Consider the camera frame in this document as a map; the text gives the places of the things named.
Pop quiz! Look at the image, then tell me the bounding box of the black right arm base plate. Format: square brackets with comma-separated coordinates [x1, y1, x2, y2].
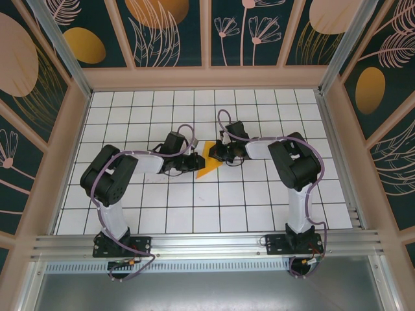
[265, 233, 325, 257]

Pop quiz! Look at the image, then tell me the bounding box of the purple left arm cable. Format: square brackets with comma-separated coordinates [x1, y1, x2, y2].
[90, 124, 197, 282]

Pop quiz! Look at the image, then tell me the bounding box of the aluminium table rail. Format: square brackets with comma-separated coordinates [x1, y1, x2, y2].
[30, 229, 388, 260]

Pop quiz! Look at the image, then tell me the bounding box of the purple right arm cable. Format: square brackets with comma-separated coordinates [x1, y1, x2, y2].
[217, 109, 326, 280]

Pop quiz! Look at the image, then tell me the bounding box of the orange square paper sheet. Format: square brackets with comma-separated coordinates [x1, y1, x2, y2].
[195, 141, 224, 179]

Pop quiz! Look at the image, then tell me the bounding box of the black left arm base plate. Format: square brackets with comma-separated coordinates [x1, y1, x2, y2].
[92, 235, 153, 259]

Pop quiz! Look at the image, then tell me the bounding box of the aluminium frame post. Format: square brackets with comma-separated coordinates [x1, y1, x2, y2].
[27, 0, 93, 98]
[317, 0, 380, 95]

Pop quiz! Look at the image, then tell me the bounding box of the slotted grey cable duct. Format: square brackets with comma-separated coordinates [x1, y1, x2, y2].
[45, 260, 292, 273]

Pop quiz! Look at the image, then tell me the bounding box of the aluminium side rail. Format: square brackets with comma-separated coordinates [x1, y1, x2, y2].
[316, 90, 369, 229]

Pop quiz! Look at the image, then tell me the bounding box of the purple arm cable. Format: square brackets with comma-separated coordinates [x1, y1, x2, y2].
[90, 124, 197, 282]
[217, 109, 326, 280]

